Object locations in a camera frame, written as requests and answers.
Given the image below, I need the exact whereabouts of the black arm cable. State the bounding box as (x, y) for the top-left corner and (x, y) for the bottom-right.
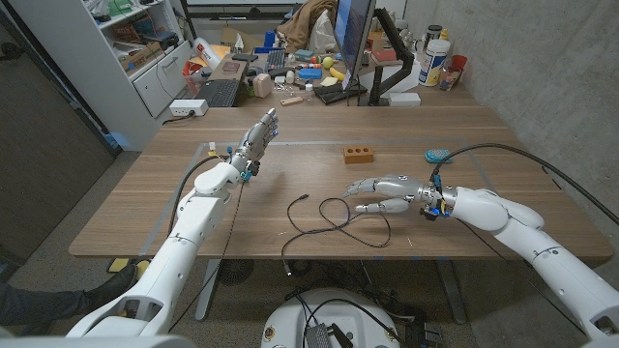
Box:
(428, 141), (619, 227)
(166, 154), (231, 238)

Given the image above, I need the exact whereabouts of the beige speaker box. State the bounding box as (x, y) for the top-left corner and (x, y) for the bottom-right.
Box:
(251, 72), (275, 100)

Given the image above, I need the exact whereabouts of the red cup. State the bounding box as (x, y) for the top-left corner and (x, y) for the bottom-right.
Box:
(448, 54), (469, 86)

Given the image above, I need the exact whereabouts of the white wipes canister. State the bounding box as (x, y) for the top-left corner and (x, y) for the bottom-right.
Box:
(418, 38), (452, 88)

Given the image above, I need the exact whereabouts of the black round floor fan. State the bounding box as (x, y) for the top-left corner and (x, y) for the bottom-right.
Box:
(217, 259), (255, 286)

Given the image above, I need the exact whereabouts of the dark keyboard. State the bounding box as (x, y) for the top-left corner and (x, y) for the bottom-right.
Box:
(263, 48), (286, 73)

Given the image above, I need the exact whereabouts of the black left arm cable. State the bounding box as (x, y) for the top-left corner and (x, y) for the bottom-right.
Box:
(166, 154), (231, 238)

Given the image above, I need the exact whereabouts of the yellow floor pad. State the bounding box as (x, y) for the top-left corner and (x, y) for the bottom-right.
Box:
(106, 257), (151, 280)

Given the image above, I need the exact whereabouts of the black notebook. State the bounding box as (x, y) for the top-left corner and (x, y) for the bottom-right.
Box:
(312, 82), (368, 106)

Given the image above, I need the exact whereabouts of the white flat box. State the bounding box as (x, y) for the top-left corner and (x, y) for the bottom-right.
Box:
(387, 91), (423, 107)

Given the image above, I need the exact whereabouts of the black USB cable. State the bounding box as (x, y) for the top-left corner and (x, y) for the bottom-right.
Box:
(280, 193), (393, 277)

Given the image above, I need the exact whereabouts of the white power strip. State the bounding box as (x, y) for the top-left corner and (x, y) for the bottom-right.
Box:
(168, 99), (210, 118)

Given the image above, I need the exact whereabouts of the white robot torso base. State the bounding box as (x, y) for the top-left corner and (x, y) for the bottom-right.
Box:
(260, 288), (401, 348)

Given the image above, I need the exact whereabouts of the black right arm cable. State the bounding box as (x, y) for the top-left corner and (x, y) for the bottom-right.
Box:
(428, 141), (619, 227)

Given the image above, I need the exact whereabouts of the computer monitor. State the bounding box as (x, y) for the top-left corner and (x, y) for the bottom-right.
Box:
(333, 0), (377, 91)

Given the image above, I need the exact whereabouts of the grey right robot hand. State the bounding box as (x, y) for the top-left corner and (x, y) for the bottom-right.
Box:
(341, 173), (457, 221)

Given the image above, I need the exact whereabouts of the small teal remote device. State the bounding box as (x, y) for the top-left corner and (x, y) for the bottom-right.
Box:
(425, 148), (454, 164)

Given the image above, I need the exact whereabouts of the white shelf cabinet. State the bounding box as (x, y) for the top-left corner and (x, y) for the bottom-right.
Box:
(9, 0), (194, 151)

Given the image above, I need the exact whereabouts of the orange brick block with holes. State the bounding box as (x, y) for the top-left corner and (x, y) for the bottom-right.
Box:
(343, 145), (375, 165)

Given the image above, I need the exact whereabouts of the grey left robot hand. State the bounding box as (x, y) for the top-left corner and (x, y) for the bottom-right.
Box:
(230, 107), (280, 183)

